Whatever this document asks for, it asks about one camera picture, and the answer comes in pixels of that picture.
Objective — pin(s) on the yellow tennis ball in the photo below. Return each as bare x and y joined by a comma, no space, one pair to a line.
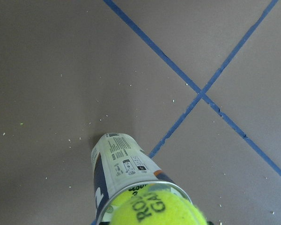
158,208

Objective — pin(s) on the clear tennis ball can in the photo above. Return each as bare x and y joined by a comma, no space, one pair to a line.
121,170

